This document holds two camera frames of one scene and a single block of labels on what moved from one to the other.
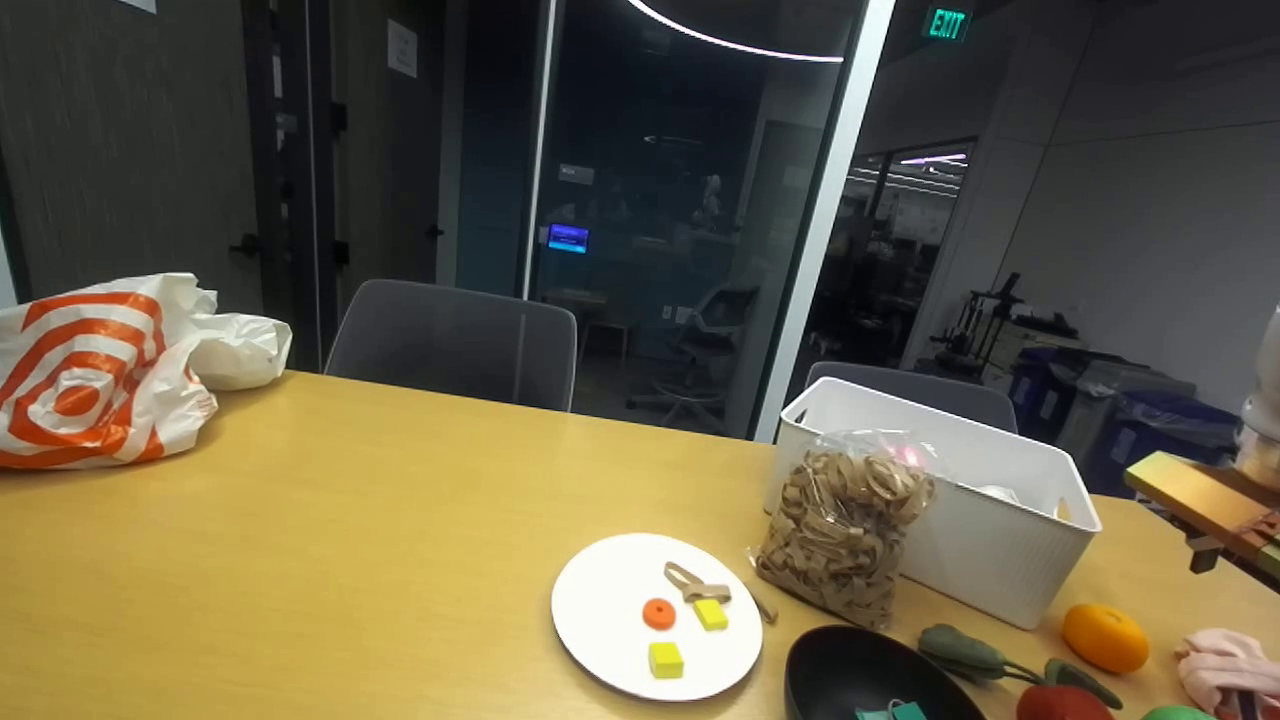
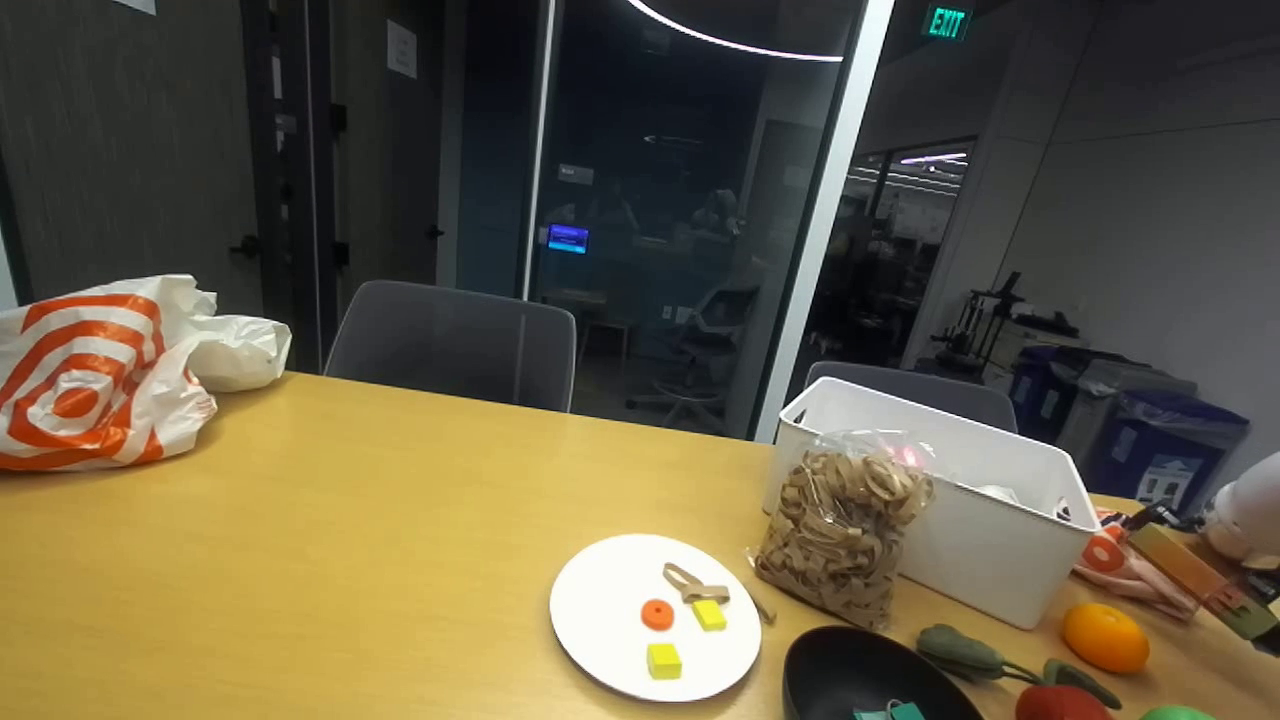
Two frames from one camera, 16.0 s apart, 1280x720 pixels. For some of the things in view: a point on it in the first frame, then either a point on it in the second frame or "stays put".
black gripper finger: (1212, 515) → (1204, 580)
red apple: (1060, 703) stays put
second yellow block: (665, 658) stays put
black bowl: (855, 673) stays put
